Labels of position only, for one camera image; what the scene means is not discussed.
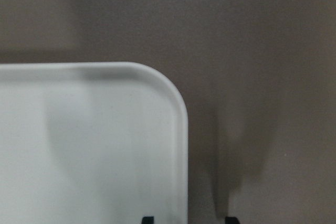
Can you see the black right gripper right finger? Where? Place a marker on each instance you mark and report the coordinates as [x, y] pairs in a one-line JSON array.
[[231, 220]]

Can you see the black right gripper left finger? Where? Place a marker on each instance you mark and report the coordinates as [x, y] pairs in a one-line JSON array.
[[148, 220]]

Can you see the cream rabbit tray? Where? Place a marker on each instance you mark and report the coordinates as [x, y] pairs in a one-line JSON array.
[[93, 142]]

